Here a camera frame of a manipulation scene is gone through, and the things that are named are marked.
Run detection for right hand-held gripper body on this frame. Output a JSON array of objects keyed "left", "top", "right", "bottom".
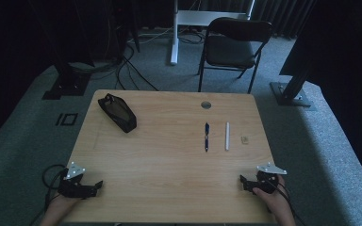
[{"left": 248, "top": 161, "right": 288, "bottom": 194}]

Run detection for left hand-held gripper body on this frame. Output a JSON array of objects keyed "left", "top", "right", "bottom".
[{"left": 57, "top": 161, "right": 97, "bottom": 200}]

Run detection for white pen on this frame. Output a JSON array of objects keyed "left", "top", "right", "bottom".
[{"left": 224, "top": 121, "right": 231, "bottom": 152}]

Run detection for blue pen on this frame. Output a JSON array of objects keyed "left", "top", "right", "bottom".
[{"left": 204, "top": 121, "right": 210, "bottom": 153}]

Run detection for black mesh pencil case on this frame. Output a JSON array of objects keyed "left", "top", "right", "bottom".
[{"left": 97, "top": 92, "right": 138, "bottom": 134}]

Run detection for person's right hand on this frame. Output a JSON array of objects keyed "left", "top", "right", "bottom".
[{"left": 253, "top": 175, "right": 293, "bottom": 218}]

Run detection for person's left hand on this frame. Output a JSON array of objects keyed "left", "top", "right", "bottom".
[{"left": 43, "top": 195, "right": 81, "bottom": 221}]

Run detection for black metal stand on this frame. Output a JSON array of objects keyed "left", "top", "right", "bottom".
[
  {"left": 41, "top": 0, "right": 92, "bottom": 101},
  {"left": 270, "top": 40, "right": 317, "bottom": 111}
]

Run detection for black folding chair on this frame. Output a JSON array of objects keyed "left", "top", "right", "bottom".
[{"left": 197, "top": 17, "right": 274, "bottom": 94}]

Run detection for dark curtain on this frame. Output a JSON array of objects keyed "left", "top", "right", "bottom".
[{"left": 251, "top": 0, "right": 316, "bottom": 40}]

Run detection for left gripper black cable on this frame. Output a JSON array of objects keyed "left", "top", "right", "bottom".
[{"left": 27, "top": 163, "right": 69, "bottom": 226}]

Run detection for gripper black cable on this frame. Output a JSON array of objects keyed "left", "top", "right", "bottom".
[
  {"left": 263, "top": 175, "right": 306, "bottom": 226},
  {"left": 27, "top": 163, "right": 69, "bottom": 226}
]

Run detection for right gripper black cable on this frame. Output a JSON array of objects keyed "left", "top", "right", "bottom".
[{"left": 263, "top": 175, "right": 306, "bottom": 226}]

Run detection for black floor cables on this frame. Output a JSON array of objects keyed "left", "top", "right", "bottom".
[{"left": 115, "top": 43, "right": 160, "bottom": 92}]

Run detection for grey cable bundle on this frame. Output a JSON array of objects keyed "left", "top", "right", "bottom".
[{"left": 69, "top": 59, "right": 121, "bottom": 75}]

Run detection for white desk frame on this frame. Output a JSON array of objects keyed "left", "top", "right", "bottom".
[{"left": 170, "top": 0, "right": 255, "bottom": 66}]

